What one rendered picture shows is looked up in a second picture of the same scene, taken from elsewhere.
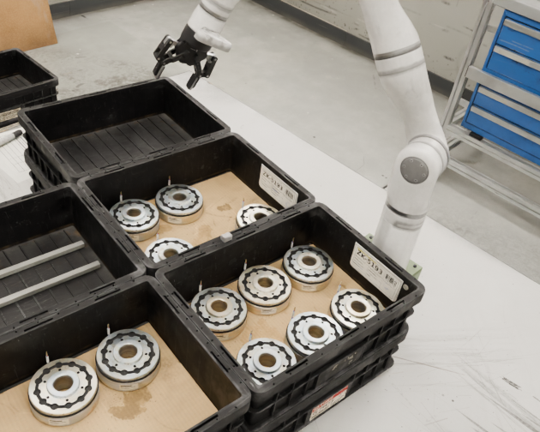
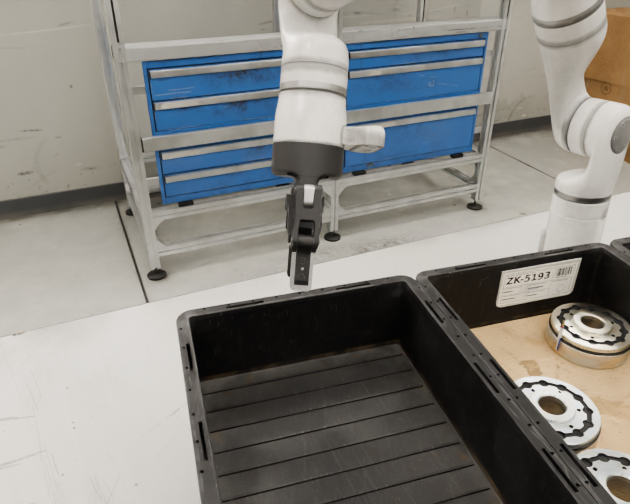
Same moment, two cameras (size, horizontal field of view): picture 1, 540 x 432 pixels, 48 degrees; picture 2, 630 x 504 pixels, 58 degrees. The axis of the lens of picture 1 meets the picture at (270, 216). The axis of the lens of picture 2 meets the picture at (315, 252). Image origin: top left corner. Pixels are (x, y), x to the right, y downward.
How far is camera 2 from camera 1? 1.31 m
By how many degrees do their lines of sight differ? 50
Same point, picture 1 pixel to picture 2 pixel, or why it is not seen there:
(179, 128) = (264, 372)
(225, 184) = not seen: hidden behind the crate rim
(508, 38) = (163, 89)
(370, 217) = not seen: hidden behind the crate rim
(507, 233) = (275, 262)
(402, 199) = (610, 179)
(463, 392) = not seen: outside the picture
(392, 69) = (601, 21)
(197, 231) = (609, 416)
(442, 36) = (0, 154)
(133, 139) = (282, 454)
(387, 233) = (596, 233)
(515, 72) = (188, 118)
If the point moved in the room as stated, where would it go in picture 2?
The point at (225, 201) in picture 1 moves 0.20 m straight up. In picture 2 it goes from (512, 362) to (543, 225)
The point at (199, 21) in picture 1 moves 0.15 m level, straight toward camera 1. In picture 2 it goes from (333, 119) to (488, 134)
